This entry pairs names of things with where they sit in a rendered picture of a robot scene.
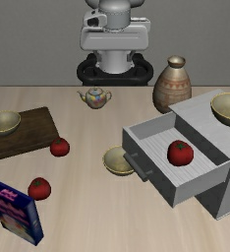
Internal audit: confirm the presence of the grey cabinet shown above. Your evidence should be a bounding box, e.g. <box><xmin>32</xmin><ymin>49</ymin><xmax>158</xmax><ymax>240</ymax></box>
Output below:
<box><xmin>168</xmin><ymin>88</ymin><xmax>230</xmax><ymax>221</ymax></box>

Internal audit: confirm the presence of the dark brown wooden board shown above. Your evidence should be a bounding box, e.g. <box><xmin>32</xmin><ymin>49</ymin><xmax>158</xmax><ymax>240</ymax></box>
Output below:
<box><xmin>0</xmin><ymin>106</ymin><xmax>60</xmax><ymax>163</ymax></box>

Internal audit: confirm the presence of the grey open drawer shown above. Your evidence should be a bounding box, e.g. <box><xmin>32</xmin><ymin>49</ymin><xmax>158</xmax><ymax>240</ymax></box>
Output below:
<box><xmin>121</xmin><ymin>111</ymin><xmax>230</xmax><ymax>209</ymax></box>

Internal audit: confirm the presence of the brown ceramic vase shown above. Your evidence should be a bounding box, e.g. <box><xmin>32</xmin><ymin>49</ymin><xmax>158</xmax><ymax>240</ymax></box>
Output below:
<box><xmin>151</xmin><ymin>54</ymin><xmax>193</xmax><ymax>114</ymax></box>

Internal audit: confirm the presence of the colourful patterned teapot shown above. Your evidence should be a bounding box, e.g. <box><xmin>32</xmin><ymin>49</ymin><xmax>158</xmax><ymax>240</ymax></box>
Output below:
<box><xmin>77</xmin><ymin>87</ymin><xmax>113</xmax><ymax>110</ymax></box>

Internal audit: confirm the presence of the blue carton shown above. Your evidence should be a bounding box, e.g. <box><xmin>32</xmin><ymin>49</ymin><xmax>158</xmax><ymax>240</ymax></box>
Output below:
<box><xmin>0</xmin><ymin>180</ymin><xmax>45</xmax><ymax>247</ymax></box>

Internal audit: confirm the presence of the red tomato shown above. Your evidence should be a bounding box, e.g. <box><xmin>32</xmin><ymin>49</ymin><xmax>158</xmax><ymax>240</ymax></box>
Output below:
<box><xmin>27</xmin><ymin>176</ymin><xmax>52</xmax><ymax>202</ymax></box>
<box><xmin>166</xmin><ymin>140</ymin><xmax>195</xmax><ymax>167</ymax></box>
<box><xmin>49</xmin><ymin>137</ymin><xmax>71</xmax><ymax>158</ymax></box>

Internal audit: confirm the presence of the beige porcelain bowl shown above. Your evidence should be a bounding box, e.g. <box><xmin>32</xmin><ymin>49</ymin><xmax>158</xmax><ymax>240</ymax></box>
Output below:
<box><xmin>102</xmin><ymin>145</ymin><xmax>137</xmax><ymax>177</ymax></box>
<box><xmin>209</xmin><ymin>92</ymin><xmax>230</xmax><ymax>128</ymax></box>
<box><xmin>0</xmin><ymin>110</ymin><xmax>23</xmax><ymax>137</ymax></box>

